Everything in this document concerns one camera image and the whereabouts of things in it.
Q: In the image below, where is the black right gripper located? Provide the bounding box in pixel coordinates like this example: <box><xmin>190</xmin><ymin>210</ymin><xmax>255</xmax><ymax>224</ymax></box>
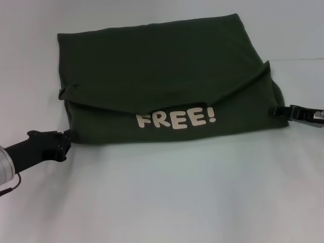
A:
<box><xmin>269</xmin><ymin>104</ymin><xmax>324</xmax><ymax>129</ymax></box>

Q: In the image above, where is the dark green shirt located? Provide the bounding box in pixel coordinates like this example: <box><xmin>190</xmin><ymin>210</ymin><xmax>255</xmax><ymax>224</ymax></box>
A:
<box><xmin>56</xmin><ymin>14</ymin><xmax>289</xmax><ymax>147</ymax></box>

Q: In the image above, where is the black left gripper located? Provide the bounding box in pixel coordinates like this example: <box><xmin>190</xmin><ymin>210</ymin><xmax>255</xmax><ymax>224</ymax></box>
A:
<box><xmin>5</xmin><ymin>129</ymin><xmax>78</xmax><ymax>175</ymax></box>

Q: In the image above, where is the left arm cable with plug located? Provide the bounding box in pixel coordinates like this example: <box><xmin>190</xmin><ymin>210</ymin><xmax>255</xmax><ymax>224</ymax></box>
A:
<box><xmin>0</xmin><ymin>173</ymin><xmax>22</xmax><ymax>197</ymax></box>

